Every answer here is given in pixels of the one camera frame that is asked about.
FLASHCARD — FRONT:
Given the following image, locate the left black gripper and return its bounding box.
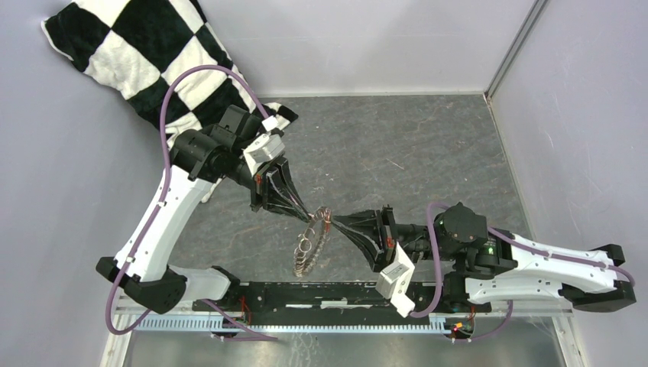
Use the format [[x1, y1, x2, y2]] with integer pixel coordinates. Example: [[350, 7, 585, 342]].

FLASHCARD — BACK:
[[228, 150, 312, 224]]

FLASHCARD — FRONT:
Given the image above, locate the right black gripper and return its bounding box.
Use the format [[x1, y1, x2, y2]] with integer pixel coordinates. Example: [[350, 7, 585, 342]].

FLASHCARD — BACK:
[[329, 204, 457, 273]]

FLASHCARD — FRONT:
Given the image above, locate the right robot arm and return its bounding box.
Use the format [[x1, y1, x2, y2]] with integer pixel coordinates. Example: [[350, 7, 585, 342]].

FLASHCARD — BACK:
[[331, 203, 636, 318]]

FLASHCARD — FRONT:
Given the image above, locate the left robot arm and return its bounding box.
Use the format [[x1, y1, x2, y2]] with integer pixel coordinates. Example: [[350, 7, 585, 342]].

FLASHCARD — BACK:
[[96, 106, 311, 314]]

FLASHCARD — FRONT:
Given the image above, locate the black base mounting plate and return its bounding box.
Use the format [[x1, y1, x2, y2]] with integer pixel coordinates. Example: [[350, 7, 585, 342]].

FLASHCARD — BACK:
[[191, 281, 493, 328]]

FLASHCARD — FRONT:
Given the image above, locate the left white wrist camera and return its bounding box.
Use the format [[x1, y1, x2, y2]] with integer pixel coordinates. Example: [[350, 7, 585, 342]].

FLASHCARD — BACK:
[[243, 134, 285, 175]]

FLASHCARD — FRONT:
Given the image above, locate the aluminium frame rail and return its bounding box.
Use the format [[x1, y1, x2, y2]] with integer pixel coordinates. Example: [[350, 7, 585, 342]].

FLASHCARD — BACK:
[[101, 300, 584, 366]]

